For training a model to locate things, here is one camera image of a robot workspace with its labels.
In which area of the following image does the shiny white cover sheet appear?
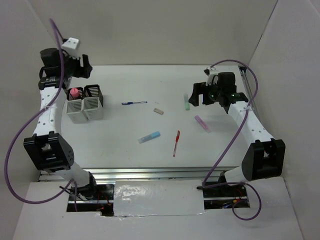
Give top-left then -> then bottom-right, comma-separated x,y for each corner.
113,180 -> 205,217

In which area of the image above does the green highlighter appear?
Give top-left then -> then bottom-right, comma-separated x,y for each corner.
183,93 -> 190,111

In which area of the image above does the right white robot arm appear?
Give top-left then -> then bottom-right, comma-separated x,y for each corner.
188,72 -> 286,196

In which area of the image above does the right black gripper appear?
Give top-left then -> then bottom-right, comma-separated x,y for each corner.
188,79 -> 223,107

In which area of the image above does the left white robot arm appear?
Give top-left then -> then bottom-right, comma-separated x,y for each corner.
23,48 -> 99,200

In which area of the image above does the blue highlighter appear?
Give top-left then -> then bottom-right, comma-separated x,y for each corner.
138,131 -> 161,144

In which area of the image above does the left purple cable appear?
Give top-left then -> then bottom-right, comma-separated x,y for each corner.
4,18 -> 78,213

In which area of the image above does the white slatted organizer container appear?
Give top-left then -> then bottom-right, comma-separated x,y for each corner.
66,84 -> 104,124

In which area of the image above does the aluminium rail frame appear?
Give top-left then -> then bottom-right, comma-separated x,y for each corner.
38,65 -> 258,182

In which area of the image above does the grey eraser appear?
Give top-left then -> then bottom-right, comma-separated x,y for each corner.
153,108 -> 164,115

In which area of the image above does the purple cable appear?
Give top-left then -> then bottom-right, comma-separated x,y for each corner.
4,18 -> 78,213
201,59 -> 262,221

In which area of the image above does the red ballpoint pen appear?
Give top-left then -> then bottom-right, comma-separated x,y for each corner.
172,130 -> 181,157

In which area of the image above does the purple highlighter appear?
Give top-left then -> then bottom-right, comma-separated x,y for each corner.
194,115 -> 211,133

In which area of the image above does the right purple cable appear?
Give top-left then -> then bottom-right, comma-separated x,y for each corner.
201,59 -> 262,221

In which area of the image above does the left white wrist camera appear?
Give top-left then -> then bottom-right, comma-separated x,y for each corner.
61,37 -> 80,59

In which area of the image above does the blue ballpoint pen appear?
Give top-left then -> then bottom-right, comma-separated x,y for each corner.
121,101 -> 148,106

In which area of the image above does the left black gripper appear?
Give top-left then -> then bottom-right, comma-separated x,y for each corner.
59,49 -> 94,79

